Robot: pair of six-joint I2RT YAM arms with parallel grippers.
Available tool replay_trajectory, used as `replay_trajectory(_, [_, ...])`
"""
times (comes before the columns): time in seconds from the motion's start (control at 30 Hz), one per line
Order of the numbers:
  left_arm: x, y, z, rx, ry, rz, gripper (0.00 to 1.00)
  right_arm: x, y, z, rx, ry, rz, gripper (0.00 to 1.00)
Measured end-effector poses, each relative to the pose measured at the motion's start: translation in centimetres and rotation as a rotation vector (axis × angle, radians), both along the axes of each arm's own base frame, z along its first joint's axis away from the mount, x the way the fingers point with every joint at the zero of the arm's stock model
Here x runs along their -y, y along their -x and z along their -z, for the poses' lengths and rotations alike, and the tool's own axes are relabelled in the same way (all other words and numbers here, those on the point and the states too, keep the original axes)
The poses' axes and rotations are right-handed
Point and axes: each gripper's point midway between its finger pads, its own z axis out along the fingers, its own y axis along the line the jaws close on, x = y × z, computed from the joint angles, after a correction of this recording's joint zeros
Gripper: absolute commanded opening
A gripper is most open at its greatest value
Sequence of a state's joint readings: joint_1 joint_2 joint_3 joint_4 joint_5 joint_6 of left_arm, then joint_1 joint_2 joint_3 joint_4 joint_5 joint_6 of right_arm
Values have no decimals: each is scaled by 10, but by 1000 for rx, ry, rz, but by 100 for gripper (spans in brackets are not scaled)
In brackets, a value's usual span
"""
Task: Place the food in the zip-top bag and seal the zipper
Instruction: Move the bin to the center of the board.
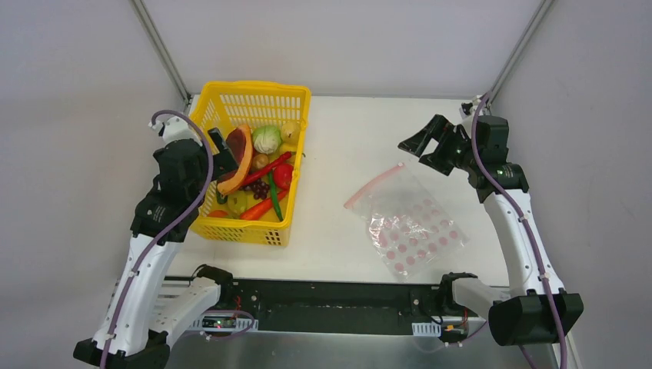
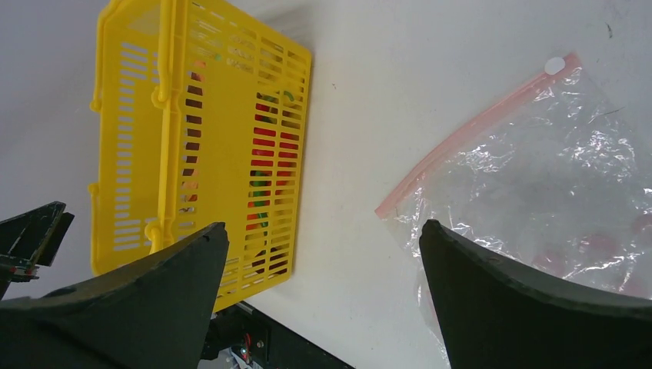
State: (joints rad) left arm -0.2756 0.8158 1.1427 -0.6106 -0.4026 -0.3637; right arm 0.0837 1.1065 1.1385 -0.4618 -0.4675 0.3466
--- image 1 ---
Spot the yellow plastic basket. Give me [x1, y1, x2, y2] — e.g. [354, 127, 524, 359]
[190, 81, 311, 246]

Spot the clear pink-dotted zip bag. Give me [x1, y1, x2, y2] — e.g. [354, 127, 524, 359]
[344, 163, 469, 282]

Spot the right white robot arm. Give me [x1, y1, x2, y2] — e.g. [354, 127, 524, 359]
[398, 115, 584, 346]

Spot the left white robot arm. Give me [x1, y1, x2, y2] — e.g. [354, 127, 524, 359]
[73, 125, 235, 368]

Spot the red chili pepper toy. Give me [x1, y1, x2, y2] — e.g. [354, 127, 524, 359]
[241, 151, 292, 187]

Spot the yellow-green pepper toy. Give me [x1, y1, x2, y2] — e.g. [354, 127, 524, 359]
[227, 191, 248, 218]

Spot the purple grapes toy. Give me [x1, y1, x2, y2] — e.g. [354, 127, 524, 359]
[249, 178, 270, 200]

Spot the green bean toy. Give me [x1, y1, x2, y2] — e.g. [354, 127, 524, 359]
[268, 171, 284, 221]

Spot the green cabbage toy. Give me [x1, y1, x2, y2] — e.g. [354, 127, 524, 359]
[252, 125, 283, 155]

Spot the red tomato toy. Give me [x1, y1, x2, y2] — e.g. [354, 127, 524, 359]
[272, 163, 294, 190]

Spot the orange carrot toy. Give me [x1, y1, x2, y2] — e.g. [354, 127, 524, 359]
[239, 190, 288, 221]

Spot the yellow pear toy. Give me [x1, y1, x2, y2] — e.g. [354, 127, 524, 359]
[281, 121, 301, 145]

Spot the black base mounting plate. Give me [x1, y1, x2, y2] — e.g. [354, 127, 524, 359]
[212, 279, 473, 336]

